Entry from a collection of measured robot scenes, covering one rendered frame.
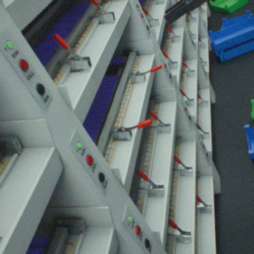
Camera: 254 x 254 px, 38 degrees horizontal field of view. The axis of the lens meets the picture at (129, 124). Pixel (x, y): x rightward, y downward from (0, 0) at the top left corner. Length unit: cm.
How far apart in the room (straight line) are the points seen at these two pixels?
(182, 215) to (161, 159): 20
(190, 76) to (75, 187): 130
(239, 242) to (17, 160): 102
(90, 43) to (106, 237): 46
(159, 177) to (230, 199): 61
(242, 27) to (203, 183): 145
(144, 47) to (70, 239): 73
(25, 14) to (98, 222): 37
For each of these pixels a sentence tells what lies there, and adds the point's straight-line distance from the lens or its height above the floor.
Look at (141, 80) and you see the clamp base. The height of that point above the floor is 70.
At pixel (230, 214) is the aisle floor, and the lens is 151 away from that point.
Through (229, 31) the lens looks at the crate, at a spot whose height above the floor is 10.
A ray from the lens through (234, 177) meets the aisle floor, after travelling 164.
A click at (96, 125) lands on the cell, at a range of 88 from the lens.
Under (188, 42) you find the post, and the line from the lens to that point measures 196.
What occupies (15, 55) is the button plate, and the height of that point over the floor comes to 101.
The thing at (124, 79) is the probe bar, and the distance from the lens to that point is 104.
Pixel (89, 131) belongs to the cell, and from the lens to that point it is 86.
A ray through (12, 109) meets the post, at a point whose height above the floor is 95.
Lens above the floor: 111
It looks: 29 degrees down
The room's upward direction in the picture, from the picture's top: 30 degrees counter-clockwise
